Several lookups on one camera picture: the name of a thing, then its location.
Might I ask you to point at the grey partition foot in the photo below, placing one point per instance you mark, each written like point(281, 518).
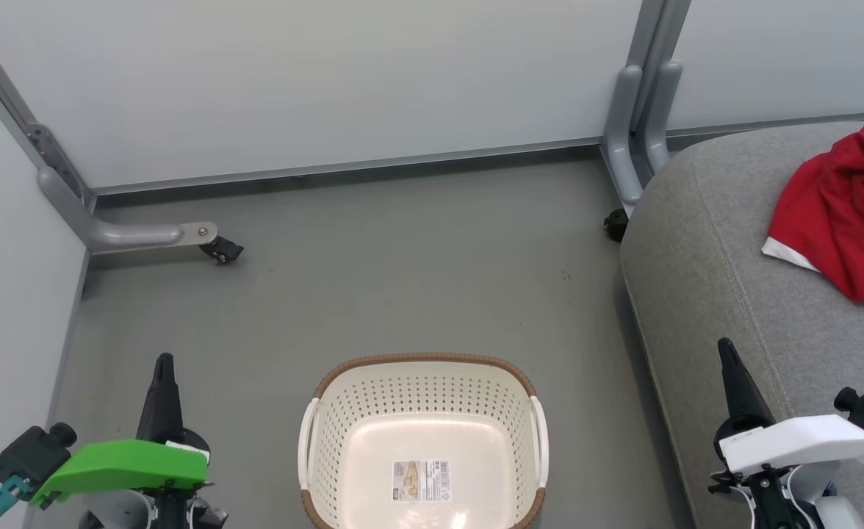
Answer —
point(116, 234)
point(621, 139)
point(660, 117)

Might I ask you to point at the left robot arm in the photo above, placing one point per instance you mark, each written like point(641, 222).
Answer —
point(120, 510)

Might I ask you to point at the grey fabric sofa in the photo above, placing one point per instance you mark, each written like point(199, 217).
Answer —
point(704, 257)

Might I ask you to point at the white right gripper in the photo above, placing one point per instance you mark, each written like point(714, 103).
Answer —
point(799, 441)

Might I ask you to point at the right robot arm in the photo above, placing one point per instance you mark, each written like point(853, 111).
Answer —
point(807, 499)

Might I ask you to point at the cream perforated laundry basket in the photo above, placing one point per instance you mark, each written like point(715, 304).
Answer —
point(421, 411)

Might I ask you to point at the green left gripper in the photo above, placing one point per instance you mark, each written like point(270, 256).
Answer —
point(123, 464)

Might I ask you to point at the red garment with white cuffs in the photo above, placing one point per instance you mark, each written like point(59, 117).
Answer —
point(847, 213)

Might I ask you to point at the black caster wheel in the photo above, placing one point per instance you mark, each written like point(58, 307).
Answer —
point(222, 251)
point(616, 225)

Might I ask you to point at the paper sticker label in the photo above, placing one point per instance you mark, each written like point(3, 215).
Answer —
point(422, 481)

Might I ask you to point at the grey metal partition post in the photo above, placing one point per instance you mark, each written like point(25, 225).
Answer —
point(656, 44)
point(13, 110)

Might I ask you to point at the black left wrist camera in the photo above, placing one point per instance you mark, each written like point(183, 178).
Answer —
point(31, 455)

